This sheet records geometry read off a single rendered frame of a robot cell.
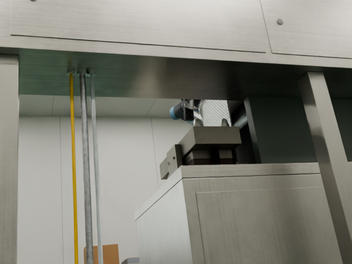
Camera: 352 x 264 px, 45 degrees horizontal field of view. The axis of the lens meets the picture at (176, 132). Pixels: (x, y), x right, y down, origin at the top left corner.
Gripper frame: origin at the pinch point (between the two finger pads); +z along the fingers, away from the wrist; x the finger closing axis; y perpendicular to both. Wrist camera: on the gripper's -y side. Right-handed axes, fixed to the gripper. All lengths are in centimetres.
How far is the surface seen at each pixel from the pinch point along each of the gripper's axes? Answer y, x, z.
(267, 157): 2, -3, 67
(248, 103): 17, -5, 54
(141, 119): -107, 63, -351
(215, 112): 7.8, -7.1, 32.6
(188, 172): -1, -31, 70
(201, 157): 0, -23, 61
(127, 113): -98, 42, -345
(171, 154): -3, -29, 48
